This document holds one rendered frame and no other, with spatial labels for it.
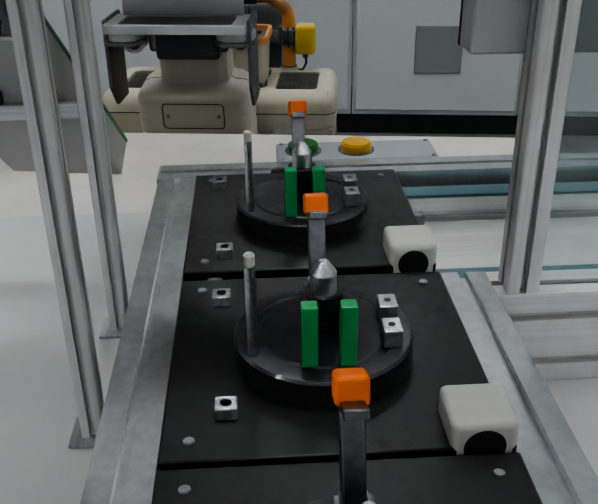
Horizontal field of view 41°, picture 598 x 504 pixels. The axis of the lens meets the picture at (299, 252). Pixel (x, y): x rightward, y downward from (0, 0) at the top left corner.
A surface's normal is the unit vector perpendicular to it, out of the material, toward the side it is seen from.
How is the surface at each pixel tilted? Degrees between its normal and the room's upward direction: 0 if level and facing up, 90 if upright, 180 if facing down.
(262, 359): 0
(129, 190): 0
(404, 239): 0
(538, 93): 90
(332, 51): 90
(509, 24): 90
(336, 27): 90
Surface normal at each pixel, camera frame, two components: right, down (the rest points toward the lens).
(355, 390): 0.05, 0.10
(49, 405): -0.01, -0.88
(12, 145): -0.07, 0.95
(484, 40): 0.06, 0.47
